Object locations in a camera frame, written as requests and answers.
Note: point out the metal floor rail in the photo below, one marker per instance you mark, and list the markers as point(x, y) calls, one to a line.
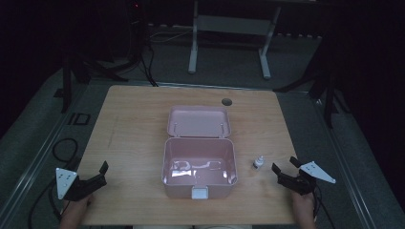
point(344, 159)
point(41, 152)

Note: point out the person's right hand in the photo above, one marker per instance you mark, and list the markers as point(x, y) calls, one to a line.
point(303, 210)

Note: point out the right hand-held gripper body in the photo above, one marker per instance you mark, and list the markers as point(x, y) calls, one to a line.
point(304, 181)

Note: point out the white metal desk frame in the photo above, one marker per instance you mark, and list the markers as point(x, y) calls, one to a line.
point(230, 25)

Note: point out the person's left hand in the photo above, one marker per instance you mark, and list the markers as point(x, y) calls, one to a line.
point(77, 211)

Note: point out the black device with red light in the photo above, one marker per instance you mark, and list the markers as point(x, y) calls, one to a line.
point(136, 12)

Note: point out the small white dropper bottle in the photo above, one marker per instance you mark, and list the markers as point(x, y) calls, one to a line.
point(258, 162)

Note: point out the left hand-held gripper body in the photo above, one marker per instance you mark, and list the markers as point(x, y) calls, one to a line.
point(74, 187)

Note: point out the open pink plastic box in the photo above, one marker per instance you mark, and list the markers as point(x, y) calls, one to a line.
point(200, 152)

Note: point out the black tripod stand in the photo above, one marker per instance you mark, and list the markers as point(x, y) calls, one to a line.
point(321, 86)
point(79, 73)

